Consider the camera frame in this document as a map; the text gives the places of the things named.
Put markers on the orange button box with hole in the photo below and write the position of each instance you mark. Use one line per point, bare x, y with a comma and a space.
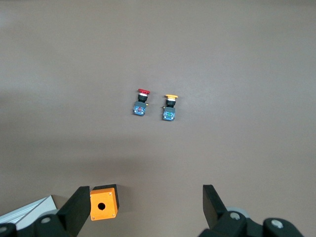
108, 197

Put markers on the red mushroom push button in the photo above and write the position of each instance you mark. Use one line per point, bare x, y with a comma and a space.
140, 106

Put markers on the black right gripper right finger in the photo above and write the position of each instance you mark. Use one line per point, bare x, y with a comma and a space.
222, 222

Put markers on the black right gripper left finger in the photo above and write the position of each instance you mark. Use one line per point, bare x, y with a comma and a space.
69, 214

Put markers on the yellow mushroom push button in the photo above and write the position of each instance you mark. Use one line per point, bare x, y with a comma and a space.
169, 111

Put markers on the white drawer cabinet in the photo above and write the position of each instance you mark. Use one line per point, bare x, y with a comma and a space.
24, 212

